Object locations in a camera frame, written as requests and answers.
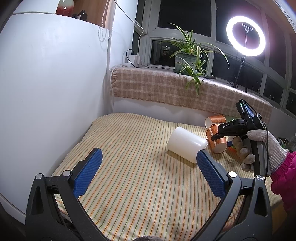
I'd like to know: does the orange patterned paper cup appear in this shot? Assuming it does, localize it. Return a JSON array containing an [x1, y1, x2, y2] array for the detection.
[[206, 124, 227, 154]]

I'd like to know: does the pink sleeve forearm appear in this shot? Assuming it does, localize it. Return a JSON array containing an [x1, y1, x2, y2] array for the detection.
[[271, 152, 295, 213]]

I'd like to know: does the white plastic cup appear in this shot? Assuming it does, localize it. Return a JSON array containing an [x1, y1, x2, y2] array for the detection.
[[166, 126, 208, 164]]

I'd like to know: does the right hand in knit glove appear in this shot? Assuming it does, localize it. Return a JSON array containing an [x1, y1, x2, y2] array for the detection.
[[232, 130, 289, 176]]

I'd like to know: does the black tripod stand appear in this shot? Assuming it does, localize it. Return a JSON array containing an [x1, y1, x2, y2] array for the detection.
[[233, 54, 246, 88]]

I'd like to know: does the spider plant in green pot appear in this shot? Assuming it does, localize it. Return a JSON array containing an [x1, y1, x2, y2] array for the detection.
[[162, 23, 230, 96]]

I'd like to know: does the striped yellow table cloth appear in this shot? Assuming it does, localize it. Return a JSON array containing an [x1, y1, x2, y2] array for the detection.
[[51, 112, 282, 241]]

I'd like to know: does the plaid beige sill cloth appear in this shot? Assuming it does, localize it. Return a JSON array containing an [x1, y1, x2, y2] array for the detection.
[[111, 67, 273, 123]]

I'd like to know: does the white power strip with plugs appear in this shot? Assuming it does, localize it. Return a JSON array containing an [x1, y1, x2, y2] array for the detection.
[[123, 53, 140, 68]]

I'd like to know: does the small black jar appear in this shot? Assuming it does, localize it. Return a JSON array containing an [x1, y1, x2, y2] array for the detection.
[[72, 10, 87, 21]]

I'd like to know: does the red white ceramic vase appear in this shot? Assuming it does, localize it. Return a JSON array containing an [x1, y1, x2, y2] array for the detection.
[[56, 0, 74, 16]]

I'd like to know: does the white ring light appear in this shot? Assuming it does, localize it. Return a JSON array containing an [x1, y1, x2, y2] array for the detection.
[[226, 16, 266, 57]]

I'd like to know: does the white charging cable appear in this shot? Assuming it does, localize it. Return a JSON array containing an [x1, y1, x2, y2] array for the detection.
[[112, 0, 149, 68]]

